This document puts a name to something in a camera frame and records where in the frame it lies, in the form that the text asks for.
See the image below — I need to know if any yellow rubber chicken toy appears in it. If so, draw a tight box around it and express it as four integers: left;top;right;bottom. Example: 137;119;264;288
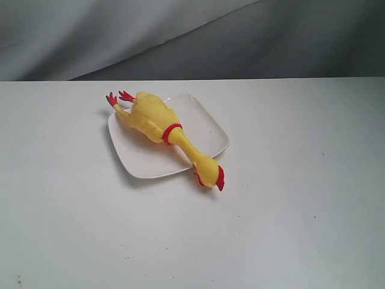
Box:
106;91;225;191

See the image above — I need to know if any white square plate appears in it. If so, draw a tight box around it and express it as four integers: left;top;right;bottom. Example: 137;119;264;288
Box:
108;93;229;179

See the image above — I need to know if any grey backdrop cloth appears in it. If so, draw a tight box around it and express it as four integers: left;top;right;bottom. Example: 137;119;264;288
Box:
1;1;384;81

